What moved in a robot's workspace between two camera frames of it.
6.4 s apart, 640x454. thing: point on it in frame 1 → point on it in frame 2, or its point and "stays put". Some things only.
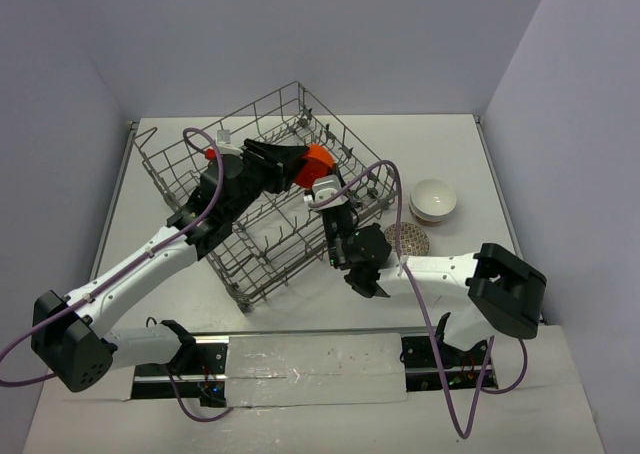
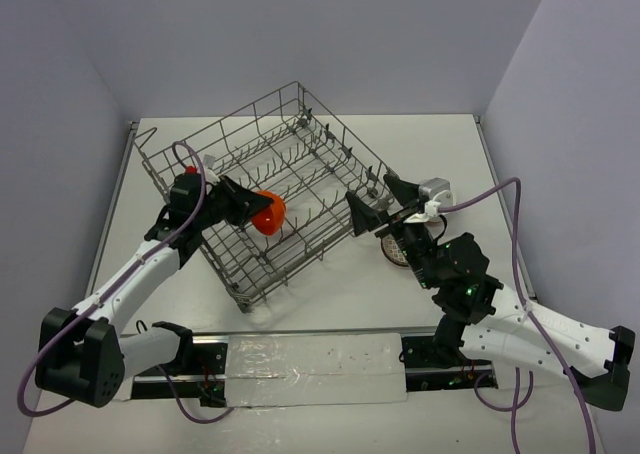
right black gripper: x=349 y=205 → x=364 y=217
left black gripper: x=258 y=164 → x=226 y=200
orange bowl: x=319 y=161 → x=270 y=220
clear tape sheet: x=307 y=369 stays put
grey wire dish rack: x=249 y=183 stays put
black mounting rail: x=201 y=371 stays put
